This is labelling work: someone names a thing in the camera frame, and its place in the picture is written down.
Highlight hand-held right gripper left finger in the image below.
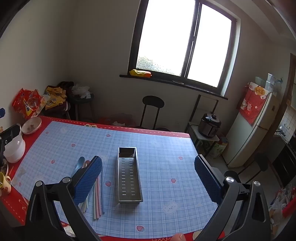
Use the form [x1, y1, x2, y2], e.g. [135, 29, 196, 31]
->
[24, 155, 103, 241]

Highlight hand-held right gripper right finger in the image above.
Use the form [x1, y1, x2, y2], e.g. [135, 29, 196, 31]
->
[194, 154, 271, 241]

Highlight blue spoon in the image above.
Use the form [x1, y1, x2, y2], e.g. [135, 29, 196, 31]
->
[73, 156, 86, 175]

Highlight metal utensil tray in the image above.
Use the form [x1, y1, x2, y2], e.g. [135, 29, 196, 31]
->
[117, 147, 144, 204]

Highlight white lidded pot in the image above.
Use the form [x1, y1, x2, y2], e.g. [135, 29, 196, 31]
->
[3, 132, 26, 164]

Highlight white ceramic bowl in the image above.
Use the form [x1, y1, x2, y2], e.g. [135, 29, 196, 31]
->
[21, 116, 43, 135]

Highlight red snack bag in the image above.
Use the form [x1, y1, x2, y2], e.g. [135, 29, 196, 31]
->
[12, 88, 42, 120]

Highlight colourful bag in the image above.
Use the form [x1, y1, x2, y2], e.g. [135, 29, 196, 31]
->
[209, 137, 228, 159]

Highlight small white table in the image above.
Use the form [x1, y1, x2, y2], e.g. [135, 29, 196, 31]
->
[187, 122, 220, 158]

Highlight bear mug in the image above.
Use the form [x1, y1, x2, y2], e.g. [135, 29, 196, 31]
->
[0, 172, 12, 195]

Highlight black rice cooker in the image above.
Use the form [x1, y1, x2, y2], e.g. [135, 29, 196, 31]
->
[198, 113, 222, 139]

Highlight white refrigerator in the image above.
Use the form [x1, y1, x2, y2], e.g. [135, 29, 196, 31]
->
[223, 81, 282, 168]

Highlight pile of yellow packets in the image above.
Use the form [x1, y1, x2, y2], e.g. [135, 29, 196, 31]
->
[44, 86, 68, 111]

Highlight dark clothes pile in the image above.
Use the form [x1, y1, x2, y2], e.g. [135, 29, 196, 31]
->
[57, 81, 75, 93]

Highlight dark round side table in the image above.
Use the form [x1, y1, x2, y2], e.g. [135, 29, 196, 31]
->
[67, 92, 95, 121]

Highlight pile of plastic bags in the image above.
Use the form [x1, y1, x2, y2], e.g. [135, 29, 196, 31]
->
[269, 185, 296, 233]

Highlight kitchen cabinet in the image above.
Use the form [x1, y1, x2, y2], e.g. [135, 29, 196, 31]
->
[271, 130, 296, 189]

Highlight black metal rack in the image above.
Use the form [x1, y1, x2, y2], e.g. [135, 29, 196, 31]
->
[189, 94, 219, 124]

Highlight white plastic bag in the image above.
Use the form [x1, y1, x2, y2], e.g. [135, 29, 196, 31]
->
[71, 84, 91, 99]

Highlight red printed cloth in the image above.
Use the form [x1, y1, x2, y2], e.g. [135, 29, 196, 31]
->
[239, 82, 271, 126]

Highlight black round stool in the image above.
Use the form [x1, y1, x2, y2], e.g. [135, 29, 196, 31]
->
[138, 95, 165, 130]

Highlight dark window sill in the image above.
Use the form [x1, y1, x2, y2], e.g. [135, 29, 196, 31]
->
[120, 74, 228, 101]

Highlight clear plastic containers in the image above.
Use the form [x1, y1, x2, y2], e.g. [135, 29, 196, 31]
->
[254, 73, 284, 95]

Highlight yellow orange packet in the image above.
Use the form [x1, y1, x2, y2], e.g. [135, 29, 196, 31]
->
[129, 69, 152, 78]

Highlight dark framed window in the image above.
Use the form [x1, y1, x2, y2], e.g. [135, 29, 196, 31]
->
[128, 0, 240, 96]

